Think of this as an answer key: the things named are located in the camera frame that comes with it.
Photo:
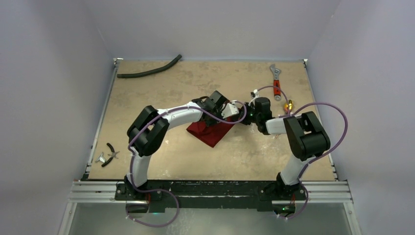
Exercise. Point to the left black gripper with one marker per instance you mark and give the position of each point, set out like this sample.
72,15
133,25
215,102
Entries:
210,123

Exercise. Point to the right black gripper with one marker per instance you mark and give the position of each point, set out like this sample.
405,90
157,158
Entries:
256,108

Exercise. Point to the dark red cloth napkin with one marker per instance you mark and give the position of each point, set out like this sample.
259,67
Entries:
213,134

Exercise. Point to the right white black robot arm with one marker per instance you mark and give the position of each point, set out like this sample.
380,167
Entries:
306,137

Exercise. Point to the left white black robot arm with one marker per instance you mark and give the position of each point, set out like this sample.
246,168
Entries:
146,134

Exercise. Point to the black foam tube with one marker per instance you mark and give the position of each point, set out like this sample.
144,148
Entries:
151,72

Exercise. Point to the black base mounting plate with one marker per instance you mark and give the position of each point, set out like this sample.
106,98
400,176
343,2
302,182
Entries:
264,196

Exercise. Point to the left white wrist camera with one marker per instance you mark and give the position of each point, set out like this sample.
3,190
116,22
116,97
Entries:
229,110

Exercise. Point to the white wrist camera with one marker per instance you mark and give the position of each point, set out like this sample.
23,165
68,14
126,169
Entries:
229,110
254,95

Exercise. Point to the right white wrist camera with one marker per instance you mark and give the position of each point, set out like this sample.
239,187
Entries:
254,95

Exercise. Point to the adjustable wrench red handle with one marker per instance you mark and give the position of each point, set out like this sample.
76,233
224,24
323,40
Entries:
276,72

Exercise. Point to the aluminium rail frame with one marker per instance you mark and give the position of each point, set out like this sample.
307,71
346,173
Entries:
242,154

